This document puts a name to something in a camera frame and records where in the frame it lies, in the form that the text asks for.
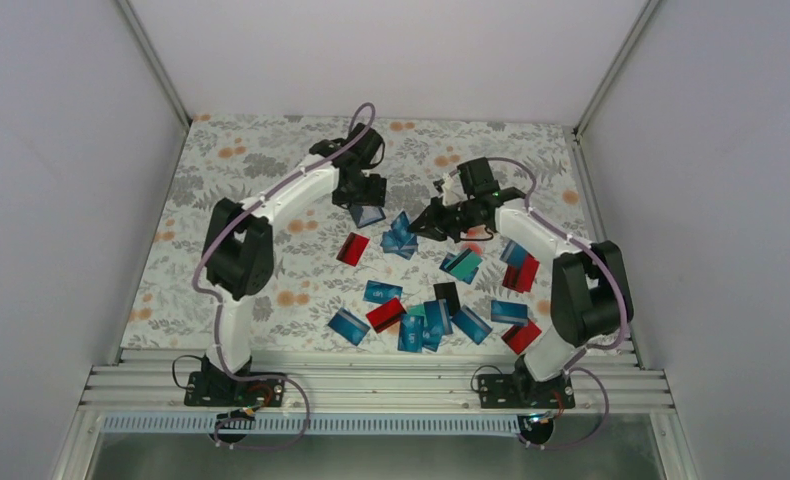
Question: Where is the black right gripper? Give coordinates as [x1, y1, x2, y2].
[409, 195, 477, 243]

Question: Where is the blue denim card holder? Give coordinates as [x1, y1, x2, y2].
[348, 205, 386, 229]

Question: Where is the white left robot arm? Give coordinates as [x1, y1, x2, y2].
[192, 123, 387, 405]

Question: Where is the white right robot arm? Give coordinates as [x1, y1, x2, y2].
[409, 158, 633, 407]

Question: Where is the blue card with silver stripe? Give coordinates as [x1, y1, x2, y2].
[380, 231, 418, 260]

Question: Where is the blue card under teal card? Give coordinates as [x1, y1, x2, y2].
[440, 248, 483, 285]

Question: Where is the red card with black stripe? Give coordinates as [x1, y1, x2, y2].
[336, 233, 369, 267]

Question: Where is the teal green card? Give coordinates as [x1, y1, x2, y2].
[447, 249, 482, 281]

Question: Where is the blue card with logo centre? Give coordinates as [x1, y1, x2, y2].
[363, 280, 403, 305]

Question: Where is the blue card far right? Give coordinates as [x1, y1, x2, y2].
[500, 240, 532, 269]

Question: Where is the blue striped card pile centre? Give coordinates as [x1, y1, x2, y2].
[423, 299, 453, 336]

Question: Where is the red card centre pile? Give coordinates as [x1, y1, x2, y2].
[366, 297, 406, 333]

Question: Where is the blue card right of pile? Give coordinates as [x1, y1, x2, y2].
[452, 306, 492, 345]

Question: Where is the blue logo card front right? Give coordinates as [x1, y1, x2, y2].
[397, 315, 425, 353]

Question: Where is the blue card lower right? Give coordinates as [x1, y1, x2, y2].
[490, 300, 530, 326]

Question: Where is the blue card left front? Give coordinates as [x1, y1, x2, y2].
[327, 308, 371, 346]

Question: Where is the red card lower right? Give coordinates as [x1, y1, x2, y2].
[502, 321, 542, 355]

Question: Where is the floral patterned table mat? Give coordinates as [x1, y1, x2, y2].
[122, 113, 587, 354]

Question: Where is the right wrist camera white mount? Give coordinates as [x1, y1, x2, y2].
[433, 171, 462, 206]

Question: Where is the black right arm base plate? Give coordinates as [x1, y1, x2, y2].
[476, 373, 576, 410]

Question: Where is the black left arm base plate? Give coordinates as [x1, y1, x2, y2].
[183, 371, 286, 407]

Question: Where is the aluminium rail frame front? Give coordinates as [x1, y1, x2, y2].
[80, 349, 675, 414]

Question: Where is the grey slotted cable duct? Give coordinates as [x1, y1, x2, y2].
[99, 412, 546, 437]

